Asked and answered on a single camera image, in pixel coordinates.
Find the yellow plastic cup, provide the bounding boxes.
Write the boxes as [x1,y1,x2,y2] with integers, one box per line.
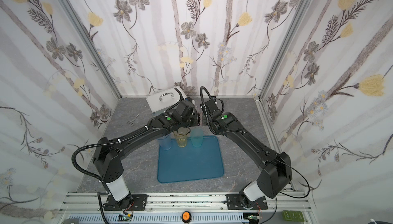
[174,127,190,148]

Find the teal plastic cup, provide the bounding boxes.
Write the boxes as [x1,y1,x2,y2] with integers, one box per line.
[190,128,204,148]

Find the blue plastic cup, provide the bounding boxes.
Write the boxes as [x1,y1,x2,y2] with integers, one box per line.
[157,135,172,151]

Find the teal plastic tray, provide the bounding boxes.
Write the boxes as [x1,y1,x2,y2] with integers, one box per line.
[157,136,224,184]

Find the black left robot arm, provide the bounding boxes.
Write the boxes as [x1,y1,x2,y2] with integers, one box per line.
[71,96,200,211]

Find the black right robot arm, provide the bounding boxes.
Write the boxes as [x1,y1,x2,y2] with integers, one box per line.
[200,86,300,209]

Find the silver first aid case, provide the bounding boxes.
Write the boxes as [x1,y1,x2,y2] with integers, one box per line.
[146,86,186,117]

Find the small metal scissors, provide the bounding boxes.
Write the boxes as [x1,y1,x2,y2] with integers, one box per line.
[126,113,140,126]

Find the orange emergency button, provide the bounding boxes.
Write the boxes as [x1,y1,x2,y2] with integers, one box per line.
[181,211,192,224]

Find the green circuit board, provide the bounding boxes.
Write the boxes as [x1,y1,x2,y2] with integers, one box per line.
[282,210,306,223]

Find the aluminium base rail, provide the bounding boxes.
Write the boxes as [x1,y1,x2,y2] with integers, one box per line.
[54,191,318,224]

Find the white perforated cable duct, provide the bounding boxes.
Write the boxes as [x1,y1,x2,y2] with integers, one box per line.
[62,213,249,224]

